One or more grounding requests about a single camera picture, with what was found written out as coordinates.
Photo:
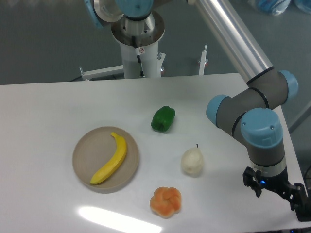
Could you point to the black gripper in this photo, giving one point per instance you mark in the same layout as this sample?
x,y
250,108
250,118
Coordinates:
x,y
294,194

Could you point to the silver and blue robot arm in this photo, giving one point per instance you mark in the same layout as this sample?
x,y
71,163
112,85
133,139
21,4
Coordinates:
x,y
248,117

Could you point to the yellow banana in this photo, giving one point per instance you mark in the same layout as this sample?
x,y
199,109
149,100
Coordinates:
x,y
114,163

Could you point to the beige round plate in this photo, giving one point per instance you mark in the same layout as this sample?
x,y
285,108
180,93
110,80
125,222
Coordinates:
x,y
95,149

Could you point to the white pear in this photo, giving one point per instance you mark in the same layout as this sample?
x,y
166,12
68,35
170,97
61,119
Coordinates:
x,y
192,162

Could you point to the orange knotted bread roll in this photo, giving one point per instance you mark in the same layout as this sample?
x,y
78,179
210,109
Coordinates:
x,y
166,201

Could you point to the green bell pepper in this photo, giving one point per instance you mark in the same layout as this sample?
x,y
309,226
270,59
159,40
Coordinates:
x,y
163,119

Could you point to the white upright bracket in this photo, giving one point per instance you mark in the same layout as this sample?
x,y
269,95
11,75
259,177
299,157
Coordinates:
x,y
203,61

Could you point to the white stand leg bracket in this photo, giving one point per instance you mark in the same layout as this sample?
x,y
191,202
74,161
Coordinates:
x,y
101,73

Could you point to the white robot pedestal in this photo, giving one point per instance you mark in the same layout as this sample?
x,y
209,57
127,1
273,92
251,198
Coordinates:
x,y
138,40

